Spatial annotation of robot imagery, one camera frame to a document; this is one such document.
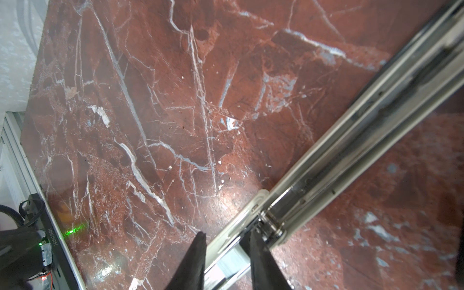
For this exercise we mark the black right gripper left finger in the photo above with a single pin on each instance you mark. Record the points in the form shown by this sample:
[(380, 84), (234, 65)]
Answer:
[(191, 271)]

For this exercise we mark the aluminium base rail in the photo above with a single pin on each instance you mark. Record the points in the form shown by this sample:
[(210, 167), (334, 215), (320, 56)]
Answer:
[(18, 181)]

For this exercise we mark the silver staple strip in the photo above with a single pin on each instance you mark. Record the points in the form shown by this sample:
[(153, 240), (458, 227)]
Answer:
[(233, 262)]

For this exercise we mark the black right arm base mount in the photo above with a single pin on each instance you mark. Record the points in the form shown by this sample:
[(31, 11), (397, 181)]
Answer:
[(55, 269)]

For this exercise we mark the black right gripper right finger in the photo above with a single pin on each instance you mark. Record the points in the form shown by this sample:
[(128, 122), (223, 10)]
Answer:
[(265, 272)]

